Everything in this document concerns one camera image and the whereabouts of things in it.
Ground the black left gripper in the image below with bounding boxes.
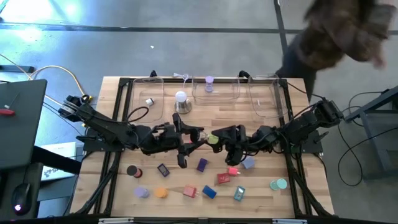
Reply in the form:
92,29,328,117
155,112,209,169

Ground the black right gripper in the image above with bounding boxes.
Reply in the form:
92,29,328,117
211,125,250,166

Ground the purple digital timer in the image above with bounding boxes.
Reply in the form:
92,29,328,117
157,162,171,178
196,157,208,173

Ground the lavender charger block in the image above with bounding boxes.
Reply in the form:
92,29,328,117
241,156,256,170

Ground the red wall charger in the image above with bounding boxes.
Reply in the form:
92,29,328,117
182,185,200,198

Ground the teal digital timer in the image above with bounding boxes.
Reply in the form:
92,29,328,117
233,185,246,202

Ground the lavender sand timer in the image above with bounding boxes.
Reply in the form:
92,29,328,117
134,186,150,199
204,75,215,93

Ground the orange sand timer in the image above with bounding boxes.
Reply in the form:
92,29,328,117
154,187,169,199

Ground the teal sand timer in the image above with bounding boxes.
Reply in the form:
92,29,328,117
269,177,288,191

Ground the black-capped red sand timer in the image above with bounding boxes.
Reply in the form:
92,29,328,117
126,164,144,179

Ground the white bulb brass lamp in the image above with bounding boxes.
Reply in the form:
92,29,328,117
174,90,193,114

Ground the clear plastic bin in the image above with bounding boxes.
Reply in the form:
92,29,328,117
130,77,165,123
248,73,286,119
192,75,241,106

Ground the blue digital timer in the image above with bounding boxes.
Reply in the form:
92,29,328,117
201,185,218,200

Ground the white printed box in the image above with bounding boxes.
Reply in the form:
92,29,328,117
40,142,78,182

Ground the grey metal table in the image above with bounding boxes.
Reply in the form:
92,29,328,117
343,85,398,183

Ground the person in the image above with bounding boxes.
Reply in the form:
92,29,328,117
275,0,398,103

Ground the dark grey desk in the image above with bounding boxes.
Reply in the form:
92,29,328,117
0,79,48,170

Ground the person's hand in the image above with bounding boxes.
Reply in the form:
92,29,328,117
371,52,388,70

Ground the black computer mouse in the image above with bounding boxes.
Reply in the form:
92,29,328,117
11,182,32,216

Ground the black floor bar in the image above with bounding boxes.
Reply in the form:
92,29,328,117
0,64,35,74

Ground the black side table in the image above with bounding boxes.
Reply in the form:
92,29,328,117
0,161,44,220

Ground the white lamp cable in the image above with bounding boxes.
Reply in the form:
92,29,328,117
172,72,190,93

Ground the black metal table frame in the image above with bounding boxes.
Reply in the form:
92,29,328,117
73,77,335,218

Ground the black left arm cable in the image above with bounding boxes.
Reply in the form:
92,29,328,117
126,106,150,124

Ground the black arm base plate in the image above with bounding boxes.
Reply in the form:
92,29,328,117
76,126,127,152
279,129,330,154

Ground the silver mount bracket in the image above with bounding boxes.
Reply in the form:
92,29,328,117
272,218,308,224
98,217,134,224

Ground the black floor cable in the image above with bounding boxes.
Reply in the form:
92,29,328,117
337,90,398,187

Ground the yellow extension cable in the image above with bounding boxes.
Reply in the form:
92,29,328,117
0,53,65,108
29,64,93,103

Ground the red-handled screwdriver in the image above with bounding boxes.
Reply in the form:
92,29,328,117
0,93,21,116

